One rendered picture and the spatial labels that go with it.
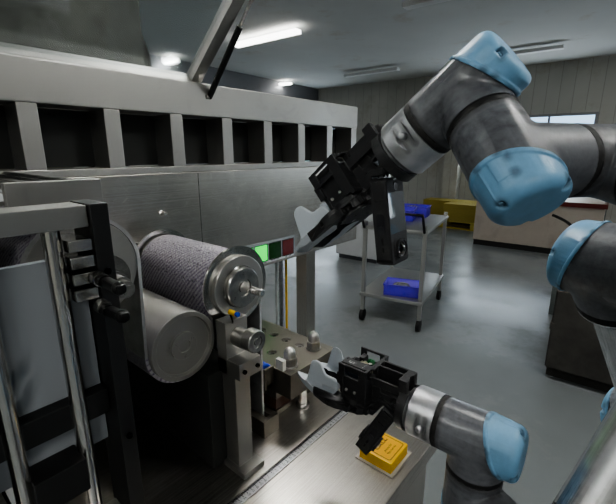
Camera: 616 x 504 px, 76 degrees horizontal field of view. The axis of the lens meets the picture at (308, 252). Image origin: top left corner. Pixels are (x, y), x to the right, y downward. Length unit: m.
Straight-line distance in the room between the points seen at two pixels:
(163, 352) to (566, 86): 8.91
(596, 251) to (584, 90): 8.54
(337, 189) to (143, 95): 0.59
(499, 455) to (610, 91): 8.73
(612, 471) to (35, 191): 0.71
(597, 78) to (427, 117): 8.75
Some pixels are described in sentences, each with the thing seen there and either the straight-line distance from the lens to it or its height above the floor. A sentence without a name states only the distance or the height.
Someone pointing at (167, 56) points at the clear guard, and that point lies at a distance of 1.04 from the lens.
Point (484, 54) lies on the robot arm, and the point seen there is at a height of 1.58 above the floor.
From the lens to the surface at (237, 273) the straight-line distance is 0.71.
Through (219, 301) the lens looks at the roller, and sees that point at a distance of 0.71.
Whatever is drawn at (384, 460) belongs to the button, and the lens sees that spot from 0.85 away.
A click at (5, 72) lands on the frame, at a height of 1.62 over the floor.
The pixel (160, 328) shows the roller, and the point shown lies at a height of 1.22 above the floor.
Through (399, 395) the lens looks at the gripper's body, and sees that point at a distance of 0.64.
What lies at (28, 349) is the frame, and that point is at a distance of 0.49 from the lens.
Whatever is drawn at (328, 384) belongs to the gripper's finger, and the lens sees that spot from 0.70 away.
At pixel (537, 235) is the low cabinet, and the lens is 6.88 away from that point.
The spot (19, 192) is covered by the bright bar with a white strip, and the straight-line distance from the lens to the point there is 0.53.
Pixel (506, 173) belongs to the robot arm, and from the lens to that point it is 0.39.
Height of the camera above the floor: 1.49
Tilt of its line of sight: 14 degrees down
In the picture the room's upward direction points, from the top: straight up
